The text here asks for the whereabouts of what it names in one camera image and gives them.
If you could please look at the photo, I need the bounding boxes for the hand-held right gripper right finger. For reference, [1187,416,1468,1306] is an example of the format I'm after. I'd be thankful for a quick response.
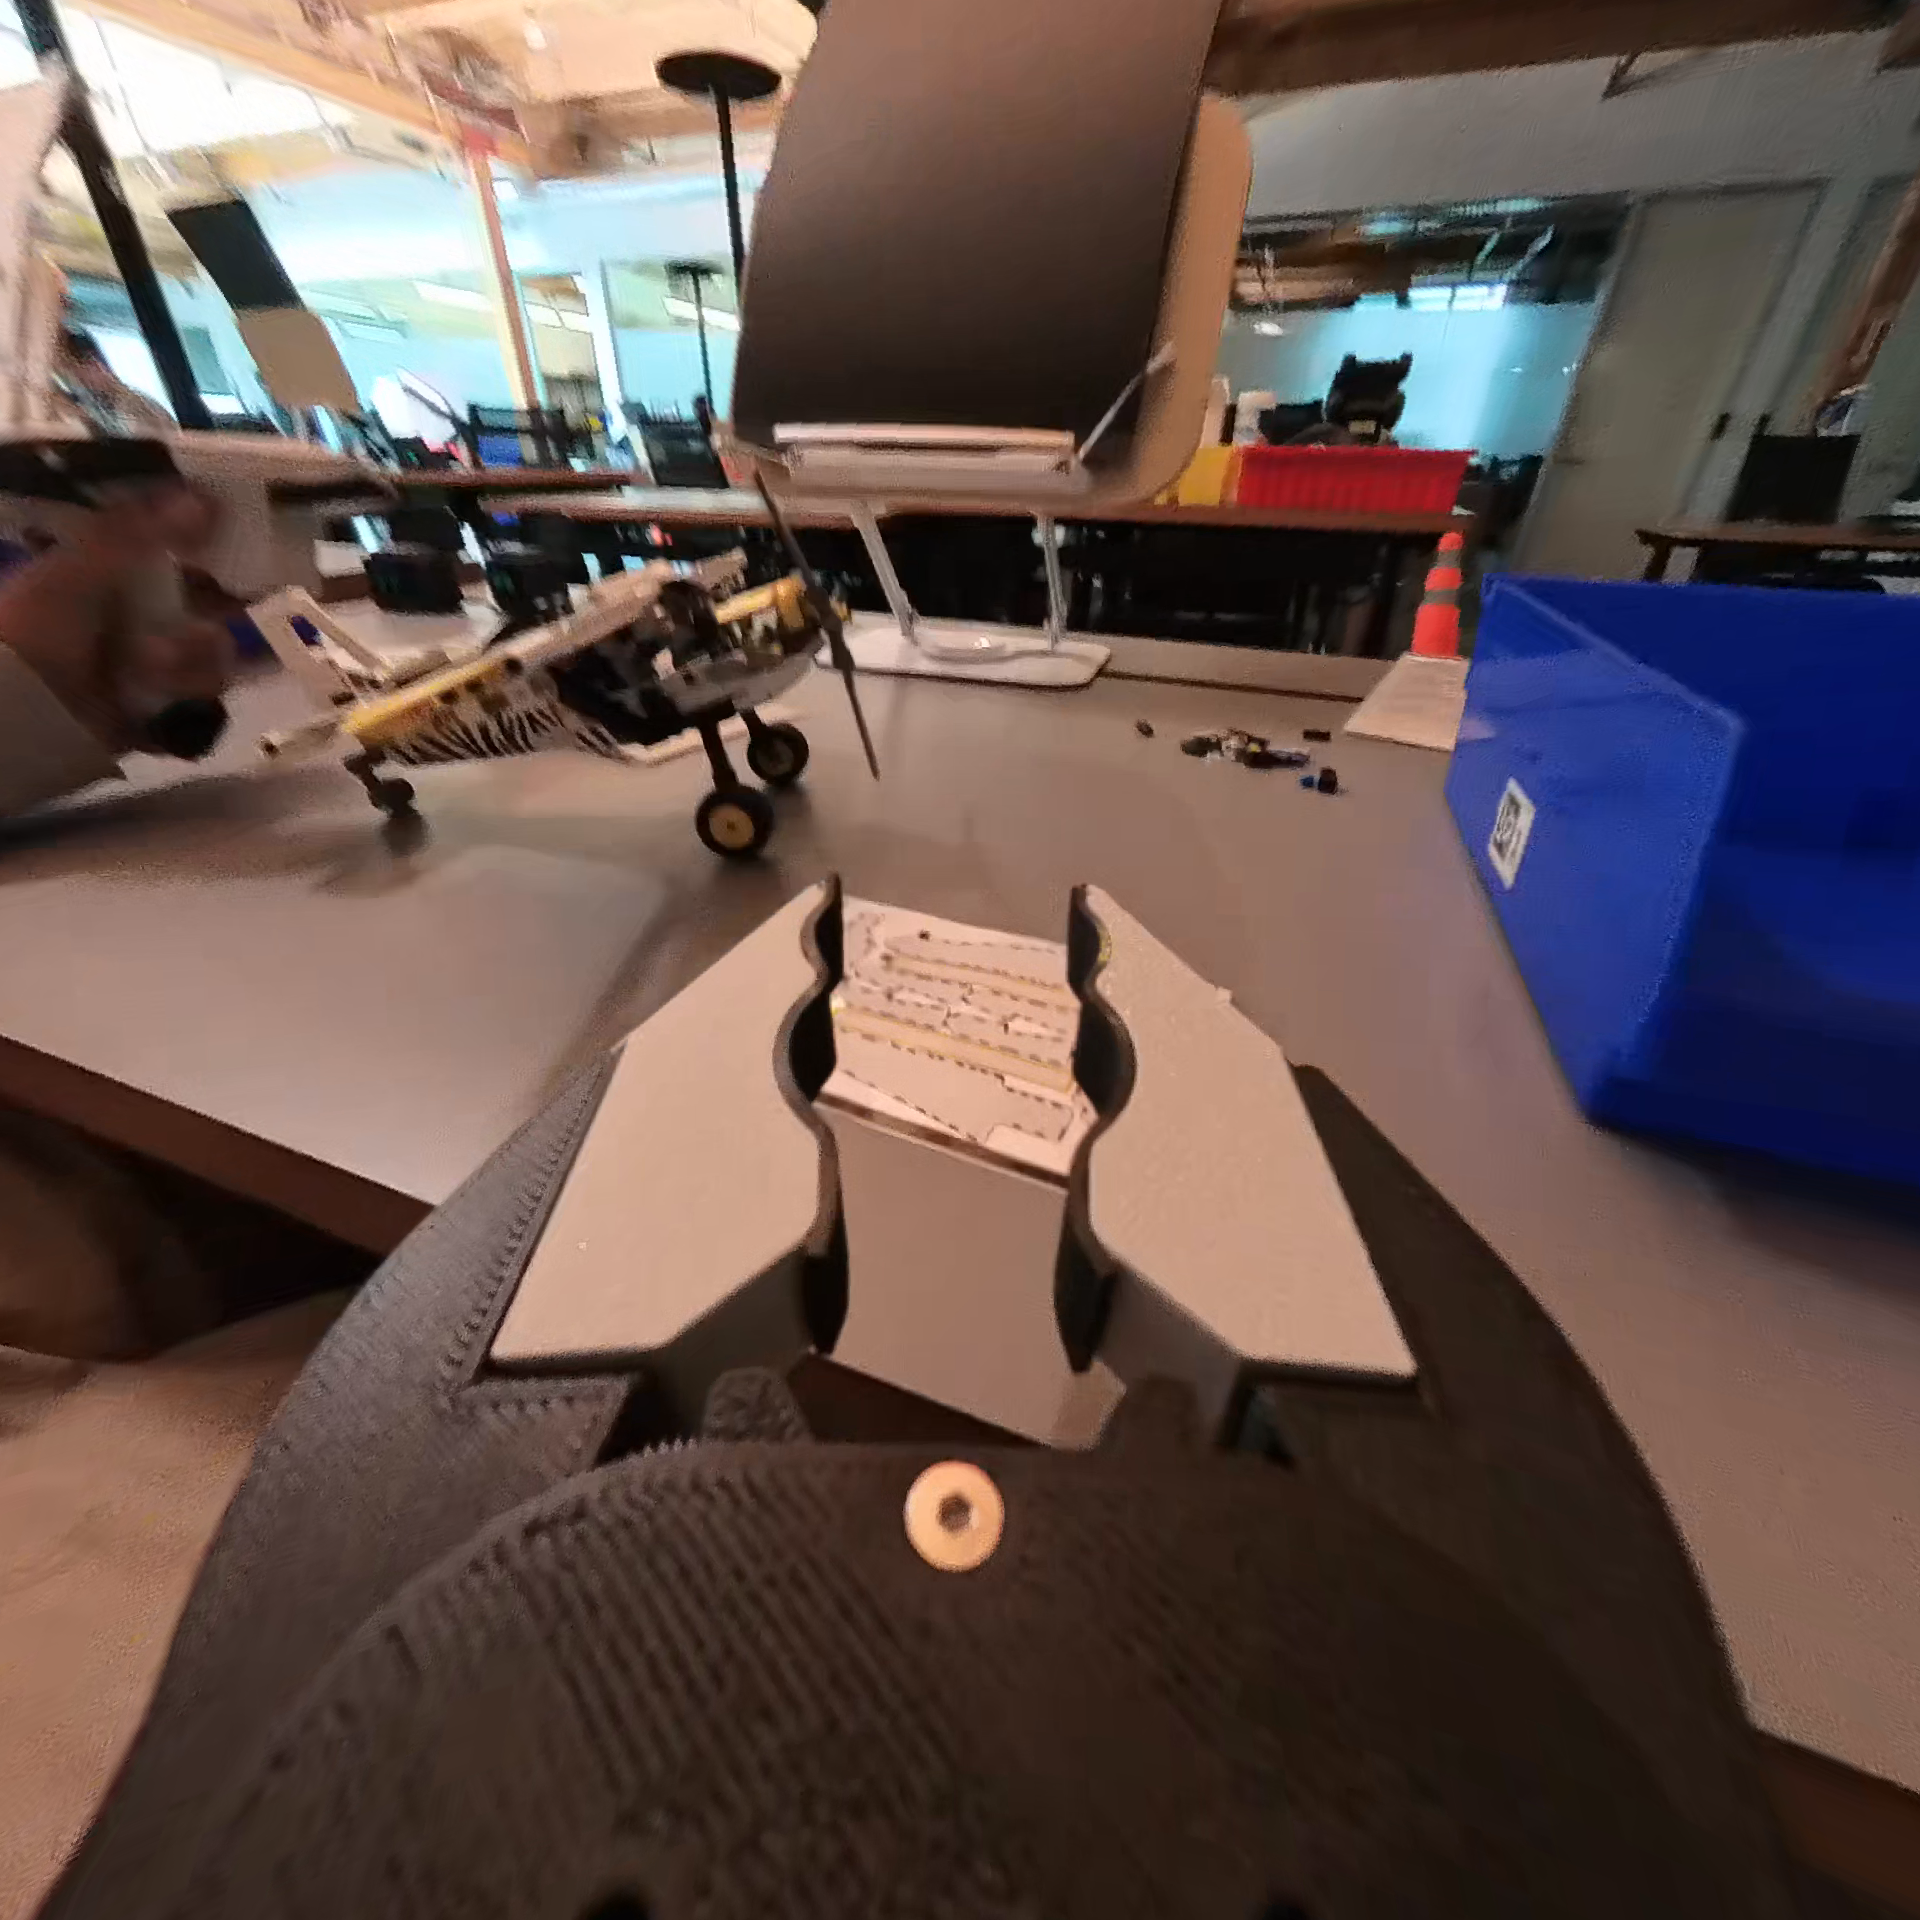
[1054,886,1424,1441]

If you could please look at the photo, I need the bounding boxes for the black pole stand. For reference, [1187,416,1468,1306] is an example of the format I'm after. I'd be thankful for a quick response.
[660,50,786,310]

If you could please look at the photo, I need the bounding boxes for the lego airplane model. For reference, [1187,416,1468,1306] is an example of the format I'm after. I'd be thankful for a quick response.
[243,466,890,873]

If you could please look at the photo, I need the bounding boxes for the orange traffic cone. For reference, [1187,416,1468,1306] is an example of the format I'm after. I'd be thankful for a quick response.
[1408,528,1468,664]

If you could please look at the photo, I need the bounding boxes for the red plastic bin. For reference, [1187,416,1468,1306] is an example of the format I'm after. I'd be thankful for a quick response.
[1223,446,1480,518]

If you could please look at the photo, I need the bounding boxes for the grey door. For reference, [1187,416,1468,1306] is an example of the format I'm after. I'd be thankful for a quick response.
[1551,172,1827,587]

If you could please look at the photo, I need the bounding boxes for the grey cylindrical bar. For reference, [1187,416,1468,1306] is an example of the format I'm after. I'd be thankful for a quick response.
[764,427,1082,472]

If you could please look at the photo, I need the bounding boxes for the person's left forearm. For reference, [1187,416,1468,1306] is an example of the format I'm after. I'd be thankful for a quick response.
[0,646,127,824]

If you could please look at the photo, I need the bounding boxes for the blue plastic bin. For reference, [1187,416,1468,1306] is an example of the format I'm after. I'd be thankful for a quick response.
[1442,570,1920,1190]

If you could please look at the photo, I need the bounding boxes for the lego instruction booklet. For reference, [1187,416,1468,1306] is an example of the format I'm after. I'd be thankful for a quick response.
[815,894,1126,1455]

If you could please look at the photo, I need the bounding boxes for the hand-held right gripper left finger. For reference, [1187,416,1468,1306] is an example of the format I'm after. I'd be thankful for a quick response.
[488,876,853,1423]

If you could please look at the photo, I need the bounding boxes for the laminated paper sheet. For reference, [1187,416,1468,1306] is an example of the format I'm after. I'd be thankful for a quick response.
[1340,654,1480,757]

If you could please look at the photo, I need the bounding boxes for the black box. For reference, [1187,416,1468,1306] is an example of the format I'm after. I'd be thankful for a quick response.
[358,544,466,617]

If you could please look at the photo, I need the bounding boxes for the wooden table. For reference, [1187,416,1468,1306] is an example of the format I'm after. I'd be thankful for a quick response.
[1630,518,1920,591]

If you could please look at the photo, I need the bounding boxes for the loose small lego pieces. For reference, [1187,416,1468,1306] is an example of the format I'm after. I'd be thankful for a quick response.
[1126,722,1348,802]

